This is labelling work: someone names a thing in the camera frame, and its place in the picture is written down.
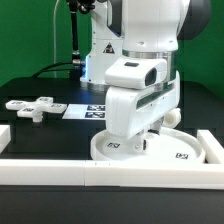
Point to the white fiducial marker sheet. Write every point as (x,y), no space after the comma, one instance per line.
(85,112)

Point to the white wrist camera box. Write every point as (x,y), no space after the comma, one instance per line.
(136,73)

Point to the white cross-shaped table base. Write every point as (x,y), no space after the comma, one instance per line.
(35,109)

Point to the white round table top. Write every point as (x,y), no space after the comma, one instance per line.
(170,146)

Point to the white left fence block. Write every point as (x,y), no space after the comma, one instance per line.
(5,137)

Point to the white fence block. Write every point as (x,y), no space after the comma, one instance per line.
(214,152)
(5,137)

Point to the white front fence bar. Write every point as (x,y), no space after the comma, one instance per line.
(119,174)

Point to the black camera stand pole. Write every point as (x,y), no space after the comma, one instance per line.
(84,7)

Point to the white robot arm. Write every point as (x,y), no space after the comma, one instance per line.
(143,29)

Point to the white right fence block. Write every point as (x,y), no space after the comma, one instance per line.
(214,152)

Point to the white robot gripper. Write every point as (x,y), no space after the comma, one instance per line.
(130,111)

